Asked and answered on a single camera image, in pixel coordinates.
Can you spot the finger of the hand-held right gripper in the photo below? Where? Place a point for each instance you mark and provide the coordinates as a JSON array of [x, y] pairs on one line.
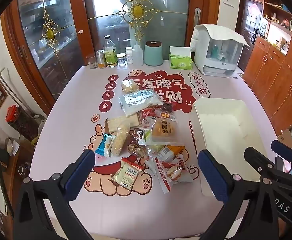
[[258, 158], [284, 148]]

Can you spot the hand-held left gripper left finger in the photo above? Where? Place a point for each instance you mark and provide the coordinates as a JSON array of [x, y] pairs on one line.
[[81, 173]]

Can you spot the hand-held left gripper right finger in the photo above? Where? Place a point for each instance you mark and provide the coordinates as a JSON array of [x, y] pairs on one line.
[[210, 175]]

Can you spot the bread roll packet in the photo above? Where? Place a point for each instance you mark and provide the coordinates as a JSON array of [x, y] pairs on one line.
[[178, 173]]

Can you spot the blue snack packet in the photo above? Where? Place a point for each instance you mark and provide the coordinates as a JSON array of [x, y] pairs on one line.
[[104, 146]]

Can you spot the white barcode snack packet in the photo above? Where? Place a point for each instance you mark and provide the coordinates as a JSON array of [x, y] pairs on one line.
[[127, 176]]

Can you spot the red and white snack bag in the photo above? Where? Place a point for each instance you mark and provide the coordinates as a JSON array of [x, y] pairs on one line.
[[160, 177]]

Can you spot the long puffed rice bar pack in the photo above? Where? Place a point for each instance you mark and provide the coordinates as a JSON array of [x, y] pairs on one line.
[[119, 141]]

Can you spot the small white snack packet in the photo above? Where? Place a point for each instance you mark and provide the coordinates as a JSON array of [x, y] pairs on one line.
[[164, 154]]

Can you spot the white plastic bin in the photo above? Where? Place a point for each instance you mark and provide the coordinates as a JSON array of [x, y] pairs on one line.
[[223, 120]]

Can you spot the brown nut packet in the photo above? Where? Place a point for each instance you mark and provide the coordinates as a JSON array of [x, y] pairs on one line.
[[137, 151]]

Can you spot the brown bread slice pack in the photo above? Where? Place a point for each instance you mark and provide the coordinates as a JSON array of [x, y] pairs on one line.
[[116, 123]]

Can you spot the yellow pastry packet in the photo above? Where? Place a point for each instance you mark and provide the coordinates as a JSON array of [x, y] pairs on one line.
[[164, 130]]

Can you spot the green and white snack packet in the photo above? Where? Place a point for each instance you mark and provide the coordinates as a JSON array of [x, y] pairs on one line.
[[147, 136]]

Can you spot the dark red snack packet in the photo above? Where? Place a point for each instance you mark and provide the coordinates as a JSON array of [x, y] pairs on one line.
[[166, 110]]

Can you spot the cardboard box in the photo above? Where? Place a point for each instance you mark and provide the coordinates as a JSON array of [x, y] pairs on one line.
[[285, 140]]

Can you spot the orange snack packet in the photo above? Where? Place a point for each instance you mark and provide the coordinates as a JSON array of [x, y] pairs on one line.
[[178, 150]]

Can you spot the jar with red lid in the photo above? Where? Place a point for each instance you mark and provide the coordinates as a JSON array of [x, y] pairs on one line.
[[13, 113]]

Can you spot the round rice cracker pack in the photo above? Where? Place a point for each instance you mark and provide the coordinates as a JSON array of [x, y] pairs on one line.
[[130, 86]]

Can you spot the white countertop cup cabinet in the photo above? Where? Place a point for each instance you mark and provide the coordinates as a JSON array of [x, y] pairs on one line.
[[210, 62]]

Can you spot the clear drinking glass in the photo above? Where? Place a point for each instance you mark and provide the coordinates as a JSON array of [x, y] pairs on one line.
[[92, 62]]

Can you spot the yellow can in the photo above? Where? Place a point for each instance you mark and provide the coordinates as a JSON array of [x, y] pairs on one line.
[[101, 60]]

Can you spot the green tissue box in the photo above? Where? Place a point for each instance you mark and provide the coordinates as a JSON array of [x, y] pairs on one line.
[[180, 61]]

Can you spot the small glass jar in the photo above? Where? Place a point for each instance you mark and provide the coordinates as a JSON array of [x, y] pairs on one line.
[[121, 60]]

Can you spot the green label bottle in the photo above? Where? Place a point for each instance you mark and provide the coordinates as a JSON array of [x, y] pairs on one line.
[[110, 55]]

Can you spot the white pill bottle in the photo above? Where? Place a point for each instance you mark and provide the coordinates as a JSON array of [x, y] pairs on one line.
[[129, 55]]

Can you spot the white cover cloth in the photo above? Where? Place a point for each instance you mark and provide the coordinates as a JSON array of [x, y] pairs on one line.
[[225, 33]]

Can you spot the dark brown door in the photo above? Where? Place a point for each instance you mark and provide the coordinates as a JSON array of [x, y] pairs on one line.
[[248, 22]]

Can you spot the translucent plastic bottle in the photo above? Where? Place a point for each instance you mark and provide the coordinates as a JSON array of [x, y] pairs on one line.
[[137, 55]]

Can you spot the teal canister with brown lid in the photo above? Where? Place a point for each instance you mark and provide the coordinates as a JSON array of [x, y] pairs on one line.
[[153, 55]]

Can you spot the glass sliding door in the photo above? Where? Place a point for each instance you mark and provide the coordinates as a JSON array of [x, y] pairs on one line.
[[165, 25], [36, 25]]

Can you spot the wooden wall cabinet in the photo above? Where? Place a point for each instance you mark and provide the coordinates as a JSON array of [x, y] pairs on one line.
[[280, 75]]

